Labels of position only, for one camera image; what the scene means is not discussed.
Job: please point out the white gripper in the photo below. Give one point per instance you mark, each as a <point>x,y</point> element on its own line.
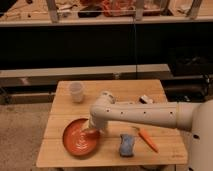
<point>100,124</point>

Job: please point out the orange ceramic bowl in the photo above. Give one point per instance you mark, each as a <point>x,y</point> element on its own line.
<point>77,141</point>

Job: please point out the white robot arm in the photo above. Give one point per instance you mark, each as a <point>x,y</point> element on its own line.
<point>196,118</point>

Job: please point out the blue sponge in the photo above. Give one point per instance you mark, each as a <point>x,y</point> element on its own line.
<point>126,146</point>

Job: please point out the orange toy carrot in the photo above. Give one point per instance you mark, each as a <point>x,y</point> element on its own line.
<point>142,133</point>

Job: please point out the translucent plastic cup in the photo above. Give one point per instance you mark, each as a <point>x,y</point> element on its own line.
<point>76,91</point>

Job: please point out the red cloth on shelf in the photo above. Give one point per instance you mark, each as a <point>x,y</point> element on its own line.
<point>117,8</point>

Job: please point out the wooden bench rail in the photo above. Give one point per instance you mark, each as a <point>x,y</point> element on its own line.
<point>50,76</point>

